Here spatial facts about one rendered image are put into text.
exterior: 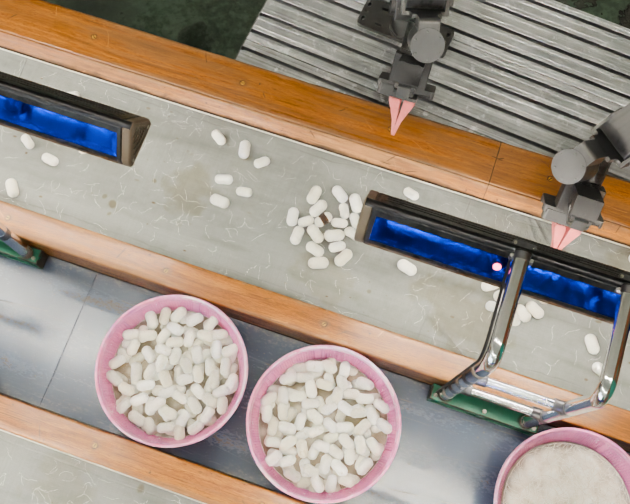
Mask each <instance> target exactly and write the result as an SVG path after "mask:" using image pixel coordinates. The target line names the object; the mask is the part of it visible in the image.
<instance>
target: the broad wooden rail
mask: <svg viewBox="0 0 630 504"><path fill-rule="evenodd" d="M0 48H3V49H6V50H9V51H12V52H15V53H19V54H22V55H25V56H28V57H31V58H34V59H38V60H41V61H44V62H47V63H50V64H53V65H57V66H60V67H63V68H66V69H69V70H72V71H76V72H79V73H82V74H85V75H88V76H91V77H95V78H98V79H101V80H104V81H107V82H110V83H114V84H117V85H120V86H123V87H126V88H129V89H132V90H136V91H139V92H142V93H145V94H148V95H151V96H155V97H158V98H161V99H164V100H167V101H170V102H174V103H177V104H180V105H183V106H186V107H189V108H193V109H196V110H199V111H202V112H205V113H208V114H212V115H215V116H218V117H221V118H224V119H227V120H231V121H234V122H237V123H240V124H243V125H246V126H249V127H253V128H256V129H259V130H262V131H265V132H268V133H272V134H275V135H278V136H281V137H284V138H287V139H291V140H294V141H297V142H300V143H303V144H306V145H310V146H313V147H316V148H319V149H322V150H325V151H329V152H332V153H335V154H338V155H341V156H344V157H348V158H351V159H354V160H357V161H360V162H363V163H366V164H370V165H373V166H376V167H379V168H382V169H385V170H389V171H392V172H395V173H398V174H401V175H404V176H408V177H411V178H414V179H417V180H420V181H423V182H427V183H430V184H433V185H436V186H439V187H442V188H446V189H449V190H452V191H455V192H458V193H461V194H465V195H468V196H471V197H474V198H477V199H480V200H483V201H487V202H490V203H493V204H496V205H499V206H502V207H506V208H509V209H512V210H515V211H518V212H521V213H525V214H528V215H531V216H534V217H537V218H540V219H543V218H542V217H541V213H542V211H543V210H542V205H543V203H541V197H542V195H543V193H547V194H550V195H553V196H556V197H557V194H558V192H559V189H560V187H561V185H562V183H560V182H559V181H558V180H556V178H555V177H554V176H553V173H552V170H551V163H552V160H553V158H552V157H549V156H546V155H542V154H539V153H536V152H533V151H529V150H526V149H523V148H520V147H516V146H513V145H510V144H507V143H503V142H500V141H497V140H494V139H490V138H487V137H484V136H481V135H477V134H474V133H471V132H468V131H464V130H461V129H458V128H455V127H451V126H448V125H445V124H442V123H438V122H435V121H432V120H429V119H426V118H422V117H419V116H416V115H413V114H409V113H408V114H407V116H406V117H405V118H404V119H403V121H402V122H401V124H400V126H399V128H398V130H397V131H396V133H395V135H391V122H392V118H391V111H390V107H387V106H383V105H380V104H377V103H374V102H370V101H367V100H364V99H361V98H357V97H354V96H351V95H348V94H344V93H341V92H338V91H335V90H331V89H328V88H325V87H322V86H318V85H315V84H311V83H308V82H305V81H302V80H299V79H296V78H293V77H289V76H286V75H283V74H280V73H276V72H273V71H270V70H267V69H263V68H260V67H257V66H254V65H250V64H247V63H244V62H241V61H238V60H234V59H231V58H228V57H225V56H221V55H218V54H215V53H212V52H208V51H205V50H202V49H199V48H195V47H192V46H189V45H186V44H183V43H179V42H176V41H173V40H170V39H166V38H163V37H160V36H157V35H153V34H150V33H147V32H144V31H140V30H137V29H134V28H131V27H128V26H124V25H121V24H118V23H115V22H111V21H108V20H105V19H102V18H98V17H95V16H92V15H89V14H86V13H82V12H79V11H76V10H73V9H69V8H66V7H63V6H60V5H56V4H53V3H50V2H47V1H44V0H0ZM601 186H603V187H604V188H605V191H606V194H605V197H604V199H603V201H604V203H605V204H604V206H603V208H602V210H601V215H602V218H603V220H604V223H603V225H602V227H601V229H598V227H597V226H590V227H589V228H588V230H586V231H585V230H584V231H583V232H585V233H588V234H591V235H594V236H597V237H601V238H604V239H607V240H610V241H613V242H616V243H619V244H623V245H626V246H629V247H630V181H627V180H623V179H620V178H617V177H614V176H610V175H607V174H606V176H605V179H604V181H603V183H602V185H601Z"/></svg>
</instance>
